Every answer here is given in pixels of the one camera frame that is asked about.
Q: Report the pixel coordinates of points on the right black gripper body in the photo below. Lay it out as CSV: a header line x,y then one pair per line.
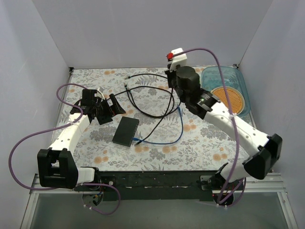
x,y
170,78

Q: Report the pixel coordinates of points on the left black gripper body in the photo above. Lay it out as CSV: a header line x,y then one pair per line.
x,y
108,109

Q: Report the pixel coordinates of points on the black network switch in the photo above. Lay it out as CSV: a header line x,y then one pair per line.
x,y
125,131

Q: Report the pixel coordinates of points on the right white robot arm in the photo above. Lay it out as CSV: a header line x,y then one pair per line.
x,y
263,149

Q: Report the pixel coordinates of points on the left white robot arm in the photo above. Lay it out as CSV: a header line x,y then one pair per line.
x,y
56,165

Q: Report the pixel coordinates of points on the teal plastic bin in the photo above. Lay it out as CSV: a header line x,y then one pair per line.
x,y
232,77

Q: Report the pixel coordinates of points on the floral table mat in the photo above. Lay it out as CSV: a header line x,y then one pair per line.
x,y
176,139

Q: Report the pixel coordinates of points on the orange woven plate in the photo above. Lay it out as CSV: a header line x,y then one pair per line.
x,y
236,98

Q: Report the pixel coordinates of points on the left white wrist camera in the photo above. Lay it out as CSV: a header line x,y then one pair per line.
x,y
100,94

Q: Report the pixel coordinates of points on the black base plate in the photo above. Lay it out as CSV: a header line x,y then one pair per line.
x,y
156,185

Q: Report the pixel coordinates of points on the aluminium rail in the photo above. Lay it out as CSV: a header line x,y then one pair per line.
x,y
272,183

